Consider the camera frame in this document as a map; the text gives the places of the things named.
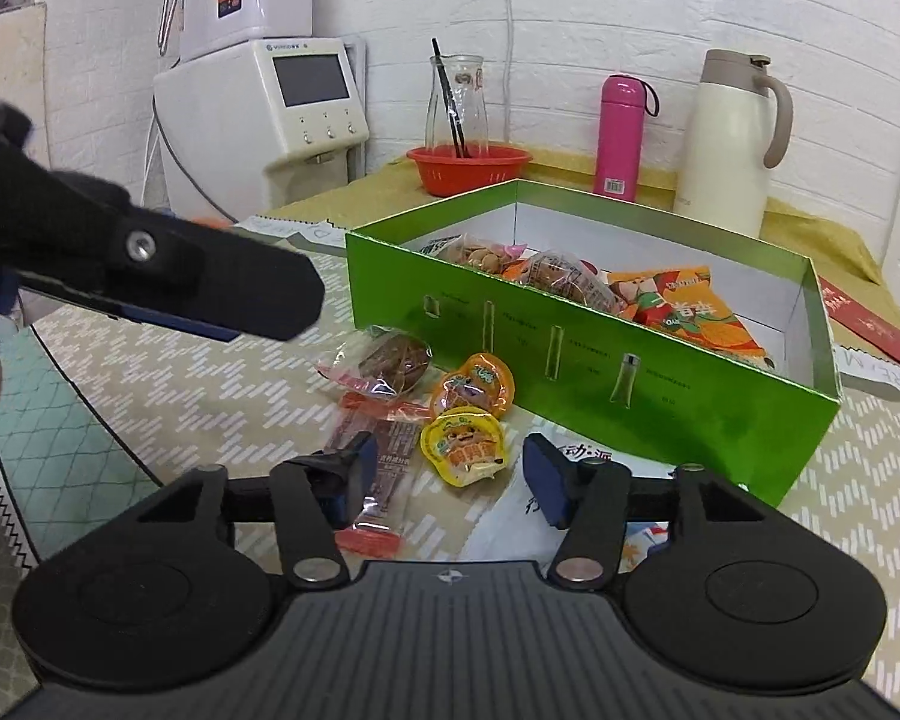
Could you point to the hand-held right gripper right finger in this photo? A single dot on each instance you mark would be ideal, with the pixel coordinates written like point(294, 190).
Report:
point(540, 472)

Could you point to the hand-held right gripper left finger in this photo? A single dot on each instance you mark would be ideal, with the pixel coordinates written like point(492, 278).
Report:
point(360, 465)

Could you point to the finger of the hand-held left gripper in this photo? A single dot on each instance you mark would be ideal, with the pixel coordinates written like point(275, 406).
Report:
point(180, 320)

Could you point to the red strip snack packet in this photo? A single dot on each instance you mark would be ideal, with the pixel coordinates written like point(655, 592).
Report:
point(390, 457)

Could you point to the white printed snack packet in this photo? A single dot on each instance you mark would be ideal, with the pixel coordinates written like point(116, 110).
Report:
point(510, 525)

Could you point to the yellow jelly cup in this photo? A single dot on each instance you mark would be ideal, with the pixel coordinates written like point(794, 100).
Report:
point(461, 442)

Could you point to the brown snack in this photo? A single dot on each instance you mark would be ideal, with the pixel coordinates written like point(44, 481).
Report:
point(390, 364)

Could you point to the orange jelly cup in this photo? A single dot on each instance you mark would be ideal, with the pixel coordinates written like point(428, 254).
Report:
point(476, 386)

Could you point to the green cardboard box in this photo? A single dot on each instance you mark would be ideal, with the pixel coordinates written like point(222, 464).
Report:
point(682, 420)

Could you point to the brown pastry snack packet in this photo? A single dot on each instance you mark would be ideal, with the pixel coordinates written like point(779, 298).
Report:
point(562, 277)

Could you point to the orange snack bag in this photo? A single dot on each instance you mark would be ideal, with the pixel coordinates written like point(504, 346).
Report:
point(690, 315)

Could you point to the clear nut snack packet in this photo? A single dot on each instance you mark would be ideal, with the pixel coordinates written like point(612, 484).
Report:
point(480, 255)

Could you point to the wooden board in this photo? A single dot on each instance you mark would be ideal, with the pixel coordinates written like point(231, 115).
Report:
point(11, 60)

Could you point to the teal patterned mat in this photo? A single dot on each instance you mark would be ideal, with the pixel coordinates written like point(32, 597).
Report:
point(52, 427)

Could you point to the yellow tablecloth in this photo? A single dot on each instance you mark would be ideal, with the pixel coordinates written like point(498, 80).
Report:
point(322, 199)

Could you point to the white water purifier with screen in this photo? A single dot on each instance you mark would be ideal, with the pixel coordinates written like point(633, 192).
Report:
point(225, 127)

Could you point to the red plastic basket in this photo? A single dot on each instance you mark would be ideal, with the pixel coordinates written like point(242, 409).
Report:
point(457, 176)

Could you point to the pink thermos bottle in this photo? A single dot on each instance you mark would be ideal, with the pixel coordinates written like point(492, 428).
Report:
point(619, 142)

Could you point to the black stirring stick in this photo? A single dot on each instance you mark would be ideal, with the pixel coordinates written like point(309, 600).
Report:
point(456, 116)
point(439, 64)

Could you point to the glass carafe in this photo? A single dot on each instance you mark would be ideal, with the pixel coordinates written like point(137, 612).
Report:
point(472, 112)

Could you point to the red envelope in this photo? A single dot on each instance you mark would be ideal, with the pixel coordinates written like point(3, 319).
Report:
point(870, 326)

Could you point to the cream thermal jug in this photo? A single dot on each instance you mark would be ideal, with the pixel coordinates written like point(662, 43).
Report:
point(724, 157)

